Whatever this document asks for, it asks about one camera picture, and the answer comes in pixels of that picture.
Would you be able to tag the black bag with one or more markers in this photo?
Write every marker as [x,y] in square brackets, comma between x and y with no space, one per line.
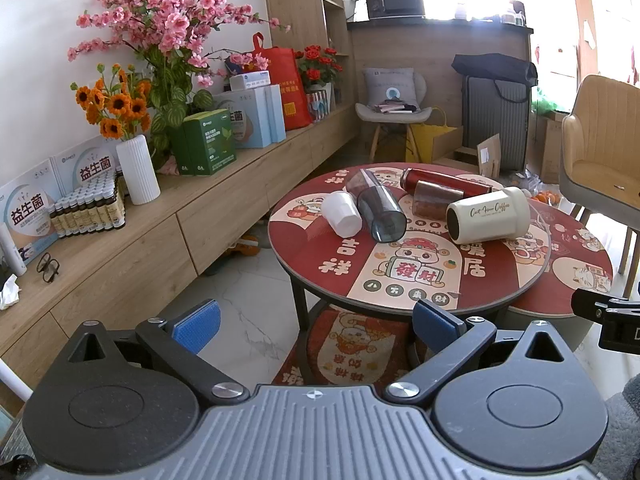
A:
[492,65]

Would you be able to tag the grey shell chair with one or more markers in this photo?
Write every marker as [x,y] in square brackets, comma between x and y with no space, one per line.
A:
[395,117]

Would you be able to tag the cream coffee cup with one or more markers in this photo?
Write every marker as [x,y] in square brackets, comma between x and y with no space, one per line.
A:
[492,215]

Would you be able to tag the red metal bottle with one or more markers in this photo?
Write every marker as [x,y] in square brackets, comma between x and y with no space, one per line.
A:
[450,179]

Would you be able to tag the pile of oranges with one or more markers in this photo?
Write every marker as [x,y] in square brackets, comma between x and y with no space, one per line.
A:
[546,196]

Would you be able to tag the large light blue box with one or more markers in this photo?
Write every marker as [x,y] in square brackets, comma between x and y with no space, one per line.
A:
[245,120]

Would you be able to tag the white ribbed vase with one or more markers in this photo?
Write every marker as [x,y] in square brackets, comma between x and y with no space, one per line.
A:
[139,170]

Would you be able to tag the red tote bag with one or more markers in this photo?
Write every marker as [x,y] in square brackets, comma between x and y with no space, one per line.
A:
[285,85]

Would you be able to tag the wooden sideboard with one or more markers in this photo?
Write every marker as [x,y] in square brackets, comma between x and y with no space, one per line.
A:
[150,240]

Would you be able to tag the orange shoe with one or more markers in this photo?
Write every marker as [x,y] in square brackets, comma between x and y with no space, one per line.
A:
[242,247]

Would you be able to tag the white tube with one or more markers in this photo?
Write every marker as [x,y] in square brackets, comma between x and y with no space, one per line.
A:
[12,252]

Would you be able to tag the glass kettle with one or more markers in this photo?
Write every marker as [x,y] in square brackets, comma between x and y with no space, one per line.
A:
[513,15]

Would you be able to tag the yellow paper bag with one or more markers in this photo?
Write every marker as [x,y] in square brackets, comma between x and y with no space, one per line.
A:
[425,142]

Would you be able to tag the white cup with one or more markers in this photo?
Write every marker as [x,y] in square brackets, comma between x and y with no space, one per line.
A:
[340,215]

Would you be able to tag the grey suitcase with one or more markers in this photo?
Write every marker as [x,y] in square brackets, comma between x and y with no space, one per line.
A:
[495,120]

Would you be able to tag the black microwave oven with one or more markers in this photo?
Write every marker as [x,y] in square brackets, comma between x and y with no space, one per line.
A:
[395,4]

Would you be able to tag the crumpled white tissue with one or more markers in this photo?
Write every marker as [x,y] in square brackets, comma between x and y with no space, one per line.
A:
[9,294]

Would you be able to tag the brown translucent cup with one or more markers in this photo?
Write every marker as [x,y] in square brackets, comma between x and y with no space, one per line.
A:
[430,204]

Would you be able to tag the grey printed cushion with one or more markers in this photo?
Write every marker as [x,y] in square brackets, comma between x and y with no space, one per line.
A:
[387,85]

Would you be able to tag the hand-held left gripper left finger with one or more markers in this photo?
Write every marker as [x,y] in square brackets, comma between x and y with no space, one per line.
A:
[197,327]

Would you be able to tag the wooden shelf unit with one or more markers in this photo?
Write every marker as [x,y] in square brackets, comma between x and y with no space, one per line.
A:
[295,15]

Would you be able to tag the orange sunflower bunch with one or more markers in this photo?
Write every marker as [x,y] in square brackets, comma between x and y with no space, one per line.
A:
[117,105]

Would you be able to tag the red flower bouquet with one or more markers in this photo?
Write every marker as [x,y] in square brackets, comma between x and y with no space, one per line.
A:
[317,67]

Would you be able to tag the low round table printed top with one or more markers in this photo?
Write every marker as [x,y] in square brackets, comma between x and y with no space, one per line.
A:
[575,270]

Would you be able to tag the grey translucent cup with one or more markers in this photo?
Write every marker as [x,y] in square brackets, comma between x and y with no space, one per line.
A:
[381,210]

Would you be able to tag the green striped leaf plant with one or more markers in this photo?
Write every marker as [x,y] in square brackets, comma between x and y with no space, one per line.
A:
[167,102]

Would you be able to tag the person's right forearm grey sleeve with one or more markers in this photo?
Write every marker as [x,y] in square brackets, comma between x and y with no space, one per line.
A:
[622,435]

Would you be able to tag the wooden counter dark top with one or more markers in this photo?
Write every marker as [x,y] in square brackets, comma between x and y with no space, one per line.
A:
[400,45]

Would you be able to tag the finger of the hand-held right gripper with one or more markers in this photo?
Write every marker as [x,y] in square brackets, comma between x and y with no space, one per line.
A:
[587,303]

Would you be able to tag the round table red printed top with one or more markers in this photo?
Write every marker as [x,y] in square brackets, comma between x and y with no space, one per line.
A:
[425,272]

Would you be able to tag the white tissue box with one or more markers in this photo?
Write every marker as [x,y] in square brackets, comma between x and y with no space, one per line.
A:
[250,81]

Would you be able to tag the rows of small brown bottles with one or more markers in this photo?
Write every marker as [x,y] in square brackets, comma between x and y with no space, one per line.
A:
[87,207]

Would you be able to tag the pink blossom branches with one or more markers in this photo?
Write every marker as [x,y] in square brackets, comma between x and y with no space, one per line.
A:
[170,15]

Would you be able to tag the beige armchair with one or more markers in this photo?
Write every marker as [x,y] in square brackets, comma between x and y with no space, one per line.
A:
[600,150]

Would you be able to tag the white blue printed box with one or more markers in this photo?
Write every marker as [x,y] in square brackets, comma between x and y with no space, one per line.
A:
[87,167]
[25,210]

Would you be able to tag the black eyeglasses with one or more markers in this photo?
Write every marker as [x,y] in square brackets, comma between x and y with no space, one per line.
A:
[48,267]

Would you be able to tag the cardboard box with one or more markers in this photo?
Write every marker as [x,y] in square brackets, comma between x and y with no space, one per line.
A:
[549,150]
[487,157]

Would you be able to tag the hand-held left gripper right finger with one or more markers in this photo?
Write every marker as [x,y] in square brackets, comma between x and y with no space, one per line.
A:
[436,321]

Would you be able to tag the green box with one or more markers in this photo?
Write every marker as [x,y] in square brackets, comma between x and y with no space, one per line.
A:
[212,142]

